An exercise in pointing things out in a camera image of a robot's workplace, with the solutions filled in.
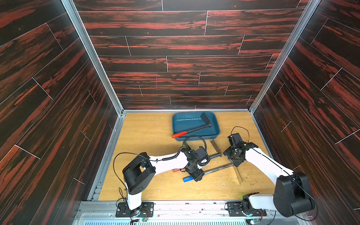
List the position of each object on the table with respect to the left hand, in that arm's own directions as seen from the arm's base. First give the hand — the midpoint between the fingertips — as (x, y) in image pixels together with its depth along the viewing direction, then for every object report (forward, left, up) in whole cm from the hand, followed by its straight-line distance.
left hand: (199, 177), depth 82 cm
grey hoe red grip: (+45, -7, +2) cm, 45 cm away
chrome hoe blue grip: (0, -24, -1) cm, 24 cm away
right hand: (+14, -21, +2) cm, 25 cm away
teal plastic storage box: (+45, +10, -2) cm, 47 cm away
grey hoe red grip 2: (+16, -14, -2) cm, 21 cm away
